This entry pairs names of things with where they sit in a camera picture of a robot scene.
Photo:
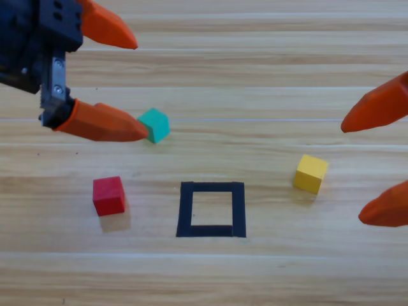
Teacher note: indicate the red wooden cube block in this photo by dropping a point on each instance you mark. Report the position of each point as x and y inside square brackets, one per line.
[108, 196]

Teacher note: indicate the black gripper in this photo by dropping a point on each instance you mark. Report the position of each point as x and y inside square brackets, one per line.
[54, 32]

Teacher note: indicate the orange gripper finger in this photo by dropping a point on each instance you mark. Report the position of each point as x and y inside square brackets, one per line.
[382, 106]
[102, 122]
[389, 208]

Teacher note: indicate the yellow wooden cube block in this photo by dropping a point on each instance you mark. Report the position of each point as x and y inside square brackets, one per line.
[310, 173]

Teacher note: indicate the black tape square outline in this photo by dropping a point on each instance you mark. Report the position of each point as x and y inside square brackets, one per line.
[185, 210]

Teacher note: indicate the green wooden cube block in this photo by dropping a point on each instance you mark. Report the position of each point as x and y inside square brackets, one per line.
[157, 126]

